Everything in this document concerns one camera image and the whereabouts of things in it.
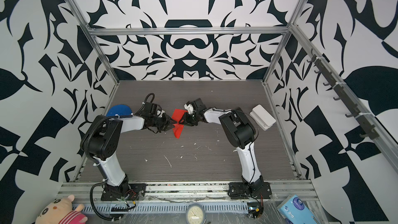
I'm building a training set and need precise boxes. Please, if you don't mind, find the red square paper sheet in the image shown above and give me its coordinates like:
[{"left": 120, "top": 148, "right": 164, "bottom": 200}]
[{"left": 172, "top": 109, "right": 187, "bottom": 139}]

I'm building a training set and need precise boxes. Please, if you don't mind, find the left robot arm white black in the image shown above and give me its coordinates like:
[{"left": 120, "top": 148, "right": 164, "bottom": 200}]
[{"left": 80, "top": 102, "right": 177, "bottom": 187}]

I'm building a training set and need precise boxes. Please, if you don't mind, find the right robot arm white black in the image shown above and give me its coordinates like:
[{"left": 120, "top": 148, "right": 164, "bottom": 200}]
[{"left": 178, "top": 98, "right": 261, "bottom": 184}]

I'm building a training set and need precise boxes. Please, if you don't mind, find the blue cloth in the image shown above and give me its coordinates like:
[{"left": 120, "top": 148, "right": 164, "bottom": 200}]
[{"left": 106, "top": 104, "right": 132, "bottom": 117}]

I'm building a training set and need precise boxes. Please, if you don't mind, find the white rectangular box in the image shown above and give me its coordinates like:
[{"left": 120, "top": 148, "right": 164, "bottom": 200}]
[{"left": 249, "top": 104, "right": 276, "bottom": 131}]

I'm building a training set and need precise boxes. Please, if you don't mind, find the round analog clock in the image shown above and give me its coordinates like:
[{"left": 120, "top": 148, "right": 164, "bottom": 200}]
[{"left": 186, "top": 204, "right": 206, "bottom": 224}]

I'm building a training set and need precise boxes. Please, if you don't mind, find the pink plush toy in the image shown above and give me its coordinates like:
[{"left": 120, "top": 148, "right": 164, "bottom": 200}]
[{"left": 35, "top": 195, "right": 88, "bottom": 224}]

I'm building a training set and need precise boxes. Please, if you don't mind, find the blue tissue pack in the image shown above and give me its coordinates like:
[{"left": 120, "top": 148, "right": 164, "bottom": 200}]
[{"left": 277, "top": 195, "right": 320, "bottom": 224}]

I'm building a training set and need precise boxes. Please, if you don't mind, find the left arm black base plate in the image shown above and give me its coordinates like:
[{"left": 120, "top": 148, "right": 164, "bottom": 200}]
[{"left": 101, "top": 183, "right": 147, "bottom": 201}]

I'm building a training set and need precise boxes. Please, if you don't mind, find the black cable at left base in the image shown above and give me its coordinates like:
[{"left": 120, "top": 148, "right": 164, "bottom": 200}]
[{"left": 89, "top": 181, "right": 137, "bottom": 222}]

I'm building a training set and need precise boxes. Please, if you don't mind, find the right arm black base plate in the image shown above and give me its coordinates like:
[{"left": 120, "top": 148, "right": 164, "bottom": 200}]
[{"left": 228, "top": 181, "right": 272, "bottom": 200}]

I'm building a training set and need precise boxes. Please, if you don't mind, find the white slotted cable duct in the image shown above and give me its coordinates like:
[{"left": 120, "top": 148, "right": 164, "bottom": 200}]
[{"left": 95, "top": 202, "right": 249, "bottom": 215}]

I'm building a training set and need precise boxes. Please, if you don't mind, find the black wall hook rack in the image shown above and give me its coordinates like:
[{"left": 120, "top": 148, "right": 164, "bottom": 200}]
[{"left": 307, "top": 48, "right": 380, "bottom": 140}]

